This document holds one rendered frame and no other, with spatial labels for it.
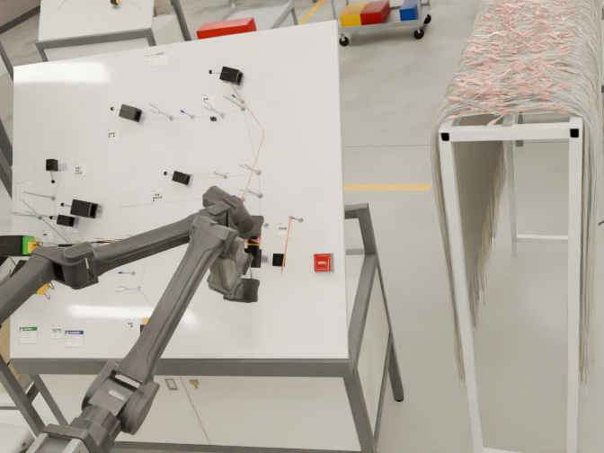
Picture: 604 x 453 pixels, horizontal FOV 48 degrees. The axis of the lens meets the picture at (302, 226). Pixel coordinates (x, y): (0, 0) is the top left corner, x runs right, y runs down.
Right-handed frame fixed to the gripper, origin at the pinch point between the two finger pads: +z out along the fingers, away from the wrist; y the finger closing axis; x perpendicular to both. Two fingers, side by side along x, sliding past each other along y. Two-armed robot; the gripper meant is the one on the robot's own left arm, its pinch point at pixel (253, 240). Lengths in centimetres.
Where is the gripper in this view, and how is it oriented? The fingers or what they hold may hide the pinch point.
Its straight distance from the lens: 201.4
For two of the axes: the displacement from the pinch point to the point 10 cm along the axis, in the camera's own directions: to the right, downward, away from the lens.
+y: -9.5, -0.4, 3.0
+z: 2.4, 5.0, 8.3
